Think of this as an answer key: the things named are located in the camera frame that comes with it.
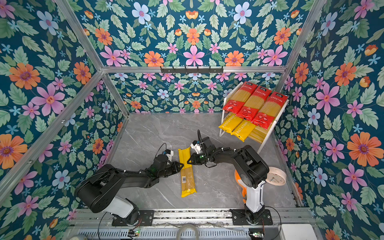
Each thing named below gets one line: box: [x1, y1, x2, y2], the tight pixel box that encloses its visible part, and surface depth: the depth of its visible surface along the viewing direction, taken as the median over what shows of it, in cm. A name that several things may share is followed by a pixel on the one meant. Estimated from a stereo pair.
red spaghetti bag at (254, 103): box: [236, 86, 272, 122], surface depth 79 cm
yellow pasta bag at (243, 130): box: [230, 120, 256, 143], surface depth 90 cm
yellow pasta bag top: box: [218, 112, 243, 134], surface depth 93 cm
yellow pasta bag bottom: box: [178, 146, 197, 198], surface depth 87 cm
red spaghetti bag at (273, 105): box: [251, 91, 289, 130], surface depth 75 cm
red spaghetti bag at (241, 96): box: [222, 81, 258, 114], surface depth 82 cm
